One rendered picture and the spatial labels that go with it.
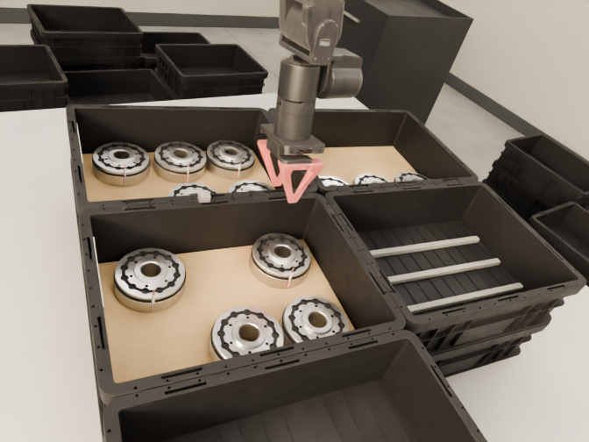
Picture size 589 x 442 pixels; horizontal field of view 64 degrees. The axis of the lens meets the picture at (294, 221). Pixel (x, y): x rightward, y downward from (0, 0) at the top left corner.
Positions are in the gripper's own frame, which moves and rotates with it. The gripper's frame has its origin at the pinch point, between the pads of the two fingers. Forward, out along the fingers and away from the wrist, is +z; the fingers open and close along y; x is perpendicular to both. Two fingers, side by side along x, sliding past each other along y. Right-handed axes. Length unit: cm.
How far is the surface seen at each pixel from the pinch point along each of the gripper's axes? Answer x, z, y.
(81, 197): 29.4, 2.5, 7.0
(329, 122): -26.4, -0.5, 33.4
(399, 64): -116, 1, 127
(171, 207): 17.1, 3.5, 3.5
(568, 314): -72, 32, -12
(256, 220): 2.5, 7.7, 4.3
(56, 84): 32, 12, 114
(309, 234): -8.3, 11.6, 3.9
